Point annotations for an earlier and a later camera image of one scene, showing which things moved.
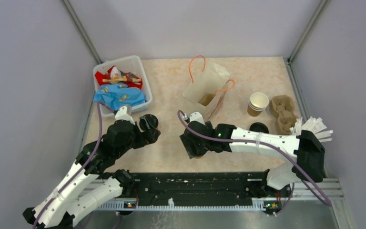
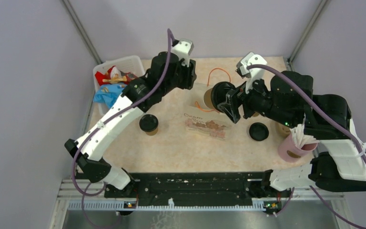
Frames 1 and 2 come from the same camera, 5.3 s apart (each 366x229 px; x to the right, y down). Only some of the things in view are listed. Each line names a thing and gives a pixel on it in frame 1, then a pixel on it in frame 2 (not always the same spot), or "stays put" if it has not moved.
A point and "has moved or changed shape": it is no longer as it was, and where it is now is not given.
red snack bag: [113, 76] stays put
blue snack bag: [118, 96] stays put
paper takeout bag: [207, 91] has moved or changed shape
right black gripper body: [200, 147] to [258, 100]
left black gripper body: [138, 139] to [184, 77]
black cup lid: [148, 121] stays put
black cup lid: [259, 127] stays put
